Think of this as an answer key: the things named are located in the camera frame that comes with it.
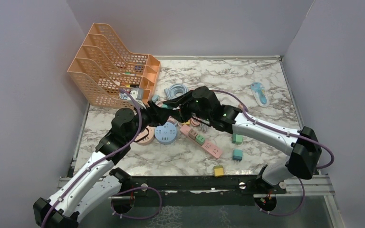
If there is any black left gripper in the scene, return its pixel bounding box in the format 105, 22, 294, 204
126, 101, 173, 143

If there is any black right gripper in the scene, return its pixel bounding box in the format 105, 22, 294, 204
164, 90, 211, 122

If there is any green plug adapter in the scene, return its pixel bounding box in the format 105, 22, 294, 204
231, 133, 243, 145
195, 134, 206, 146

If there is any teal plug adapter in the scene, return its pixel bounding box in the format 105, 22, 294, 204
232, 149, 243, 162
152, 95, 173, 109

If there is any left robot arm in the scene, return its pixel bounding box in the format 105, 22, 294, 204
33, 102, 180, 228

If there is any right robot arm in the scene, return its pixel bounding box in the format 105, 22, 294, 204
165, 86, 321, 193

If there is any tan plug adapter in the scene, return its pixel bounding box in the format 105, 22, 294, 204
188, 129, 198, 140

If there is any yellow plug adapter front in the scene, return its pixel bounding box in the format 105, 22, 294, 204
213, 165, 224, 177

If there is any pink round power strip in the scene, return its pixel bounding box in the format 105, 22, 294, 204
134, 127, 155, 145

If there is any blue round power strip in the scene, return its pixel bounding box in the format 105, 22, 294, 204
154, 122, 177, 144

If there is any blue round tin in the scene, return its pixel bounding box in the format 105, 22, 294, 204
119, 90, 129, 100

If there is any pink long power strip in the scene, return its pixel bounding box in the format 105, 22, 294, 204
180, 125, 223, 159

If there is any orange mesh file organizer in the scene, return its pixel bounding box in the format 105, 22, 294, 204
67, 23, 161, 108

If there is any blue white oval device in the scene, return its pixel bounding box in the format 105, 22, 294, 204
250, 82, 270, 107

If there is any pink coiled cable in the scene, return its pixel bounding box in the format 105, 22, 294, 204
168, 116, 202, 127

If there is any light blue coiled cable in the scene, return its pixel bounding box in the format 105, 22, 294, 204
166, 84, 190, 101

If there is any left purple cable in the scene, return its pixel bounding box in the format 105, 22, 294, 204
40, 88, 163, 228

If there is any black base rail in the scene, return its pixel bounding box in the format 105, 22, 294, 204
100, 174, 287, 207

